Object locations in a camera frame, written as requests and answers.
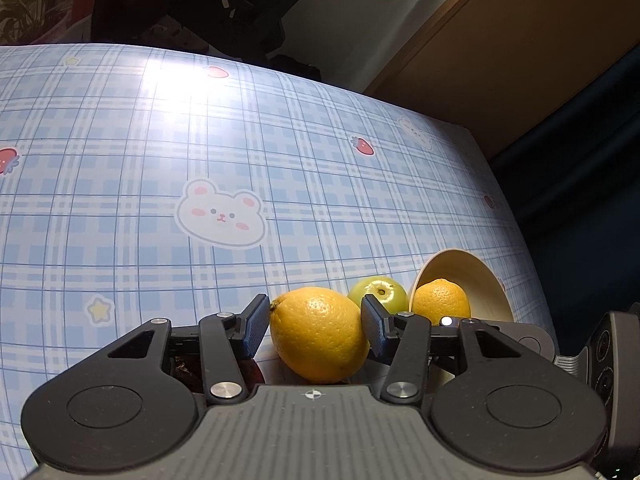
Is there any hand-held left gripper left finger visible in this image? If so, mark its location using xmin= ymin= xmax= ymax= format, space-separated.
xmin=105 ymin=294 xmax=271 ymax=407

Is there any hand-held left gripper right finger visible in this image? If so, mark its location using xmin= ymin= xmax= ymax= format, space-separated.
xmin=361 ymin=294 xmax=526 ymax=407

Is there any large yellow lemon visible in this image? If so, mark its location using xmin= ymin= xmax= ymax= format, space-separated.
xmin=269 ymin=286 xmax=372 ymax=385

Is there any cream bowl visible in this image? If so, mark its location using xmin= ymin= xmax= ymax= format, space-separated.
xmin=407 ymin=249 xmax=516 ymax=386

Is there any green apple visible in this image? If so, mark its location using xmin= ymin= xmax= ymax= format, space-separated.
xmin=347 ymin=276 xmax=410 ymax=317

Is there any red apple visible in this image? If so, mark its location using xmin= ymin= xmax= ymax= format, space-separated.
xmin=172 ymin=352 xmax=267 ymax=392

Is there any dark blue curtain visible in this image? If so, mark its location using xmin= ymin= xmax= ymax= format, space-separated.
xmin=487 ymin=50 xmax=640 ymax=356

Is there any blue plaid tablecloth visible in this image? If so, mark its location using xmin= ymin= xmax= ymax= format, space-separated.
xmin=0 ymin=42 xmax=558 ymax=480

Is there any wooden panel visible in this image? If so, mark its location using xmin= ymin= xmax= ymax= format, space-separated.
xmin=362 ymin=0 xmax=640 ymax=161

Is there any black exercise bike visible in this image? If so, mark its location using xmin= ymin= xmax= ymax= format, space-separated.
xmin=92 ymin=0 xmax=421 ymax=63

